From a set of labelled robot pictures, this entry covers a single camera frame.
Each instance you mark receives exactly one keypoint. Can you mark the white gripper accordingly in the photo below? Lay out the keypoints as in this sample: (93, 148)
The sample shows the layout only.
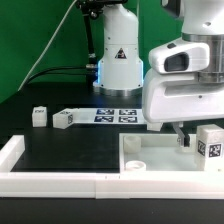
(180, 97)

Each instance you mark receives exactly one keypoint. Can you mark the white U-shaped obstacle fence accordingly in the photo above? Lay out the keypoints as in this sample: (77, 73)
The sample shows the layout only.
(124, 184)

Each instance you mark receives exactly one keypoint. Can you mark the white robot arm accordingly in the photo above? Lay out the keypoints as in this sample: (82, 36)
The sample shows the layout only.
(176, 61)

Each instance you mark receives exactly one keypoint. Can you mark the white marker plate with tags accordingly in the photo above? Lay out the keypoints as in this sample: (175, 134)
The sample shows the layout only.
(108, 116)

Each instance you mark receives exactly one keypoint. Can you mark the white square tabletop part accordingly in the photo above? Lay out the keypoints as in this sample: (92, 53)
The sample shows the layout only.
(156, 152)

